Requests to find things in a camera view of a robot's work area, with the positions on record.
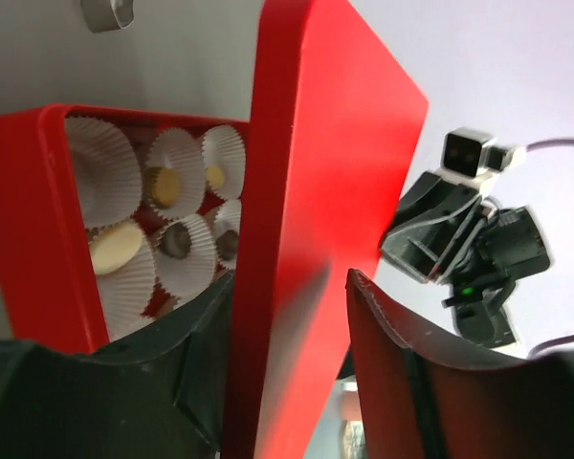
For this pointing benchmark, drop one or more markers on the white paper cup middle-left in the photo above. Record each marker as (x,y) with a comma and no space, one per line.
(125,293)

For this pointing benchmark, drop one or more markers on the caramel oval chocolate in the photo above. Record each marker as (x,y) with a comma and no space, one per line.
(215,177)

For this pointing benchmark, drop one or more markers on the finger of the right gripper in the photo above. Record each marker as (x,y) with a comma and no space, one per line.
(434,225)

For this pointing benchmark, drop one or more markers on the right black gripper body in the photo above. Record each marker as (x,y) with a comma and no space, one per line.
(507,250)

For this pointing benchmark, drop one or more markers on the white paper cup top-right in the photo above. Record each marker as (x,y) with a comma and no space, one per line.
(222,145)

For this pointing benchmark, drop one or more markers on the cream white chocolate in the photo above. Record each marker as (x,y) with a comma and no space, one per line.
(115,247)

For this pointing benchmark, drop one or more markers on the caramel round chocolate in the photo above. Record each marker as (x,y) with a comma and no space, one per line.
(162,186)

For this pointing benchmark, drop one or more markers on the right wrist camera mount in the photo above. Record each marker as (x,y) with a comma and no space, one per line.
(475,159)

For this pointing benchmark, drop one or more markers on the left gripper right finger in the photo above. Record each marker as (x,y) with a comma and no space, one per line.
(427,393)

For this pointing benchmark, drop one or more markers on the red box lid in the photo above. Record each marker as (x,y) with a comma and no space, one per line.
(334,125)

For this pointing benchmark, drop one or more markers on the dark round chocolate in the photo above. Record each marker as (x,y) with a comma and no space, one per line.
(176,242)

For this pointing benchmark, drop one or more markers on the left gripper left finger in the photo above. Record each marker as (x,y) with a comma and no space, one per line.
(156,393)

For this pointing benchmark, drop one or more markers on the metal tongs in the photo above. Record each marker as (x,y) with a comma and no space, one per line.
(103,16)

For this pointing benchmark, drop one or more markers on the white paper cup middle-right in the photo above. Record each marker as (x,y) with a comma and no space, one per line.
(227,217)

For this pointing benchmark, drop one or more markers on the white paper cup centre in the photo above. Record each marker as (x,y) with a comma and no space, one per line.
(189,277)

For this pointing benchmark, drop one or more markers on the white paper cup top-left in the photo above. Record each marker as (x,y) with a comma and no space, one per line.
(107,172)

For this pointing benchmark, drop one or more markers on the red chocolate box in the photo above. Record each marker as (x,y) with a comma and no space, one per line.
(46,276)

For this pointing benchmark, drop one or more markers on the white paper cup top-middle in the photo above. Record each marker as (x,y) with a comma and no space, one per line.
(177,149)

